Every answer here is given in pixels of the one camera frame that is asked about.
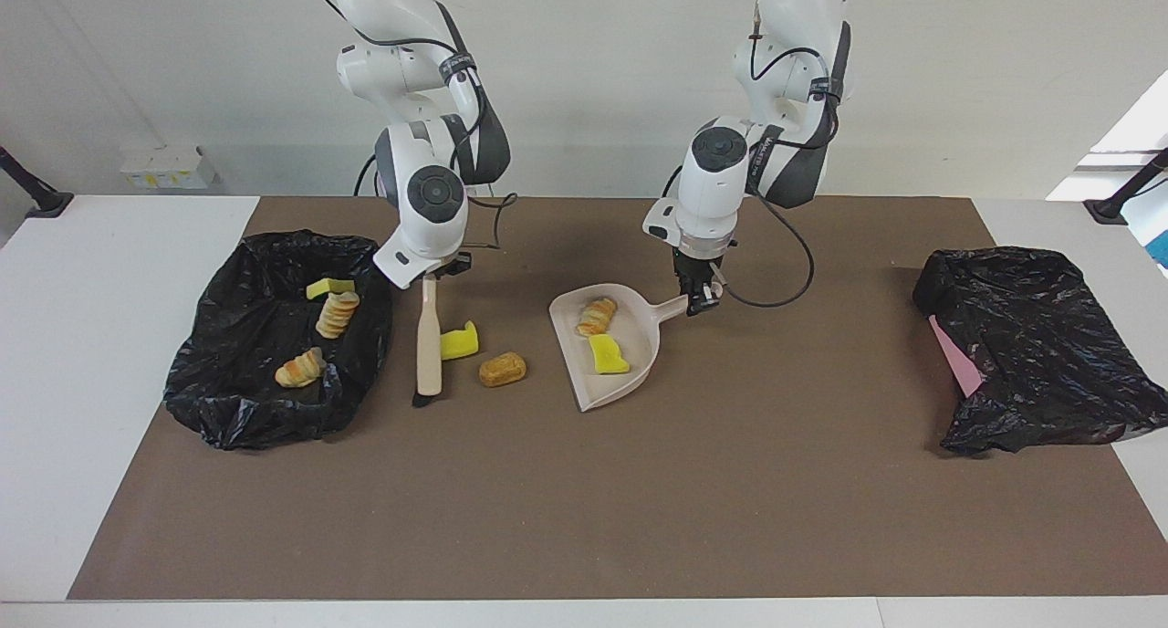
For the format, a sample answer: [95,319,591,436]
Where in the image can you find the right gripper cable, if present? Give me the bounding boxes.
[456,190,519,250]

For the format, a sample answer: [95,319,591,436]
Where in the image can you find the beige plastic dustpan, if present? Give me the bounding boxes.
[548,283,690,413]

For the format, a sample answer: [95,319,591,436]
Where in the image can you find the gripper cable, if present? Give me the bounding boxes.
[728,194,816,309]
[456,190,519,250]

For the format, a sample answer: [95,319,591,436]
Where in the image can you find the black trash bag liner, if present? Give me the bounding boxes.
[912,246,1168,456]
[164,230,394,452]

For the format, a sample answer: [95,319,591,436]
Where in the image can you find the beige hand brush black bristles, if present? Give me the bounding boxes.
[412,272,444,408]

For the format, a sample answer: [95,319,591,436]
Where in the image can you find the toy croissant pale underside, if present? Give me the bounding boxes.
[275,346,328,389]

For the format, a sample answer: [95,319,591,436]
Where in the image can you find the brown table mat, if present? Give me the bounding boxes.
[67,196,1168,602]

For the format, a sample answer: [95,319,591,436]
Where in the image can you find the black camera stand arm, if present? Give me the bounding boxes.
[0,144,75,219]
[1084,147,1168,225]

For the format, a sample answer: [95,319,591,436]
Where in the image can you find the pink plastic bin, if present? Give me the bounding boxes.
[928,314,986,399]

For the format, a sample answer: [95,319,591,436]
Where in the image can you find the brown toy nugget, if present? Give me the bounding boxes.
[478,351,528,389]

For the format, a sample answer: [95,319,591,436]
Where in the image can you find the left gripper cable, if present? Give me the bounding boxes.
[728,194,816,309]

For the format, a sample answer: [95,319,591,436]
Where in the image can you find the striped toy croissant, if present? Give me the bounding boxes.
[576,297,619,338]
[315,291,361,340]

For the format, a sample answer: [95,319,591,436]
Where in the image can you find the white wall socket box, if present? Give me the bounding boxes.
[119,144,218,191]

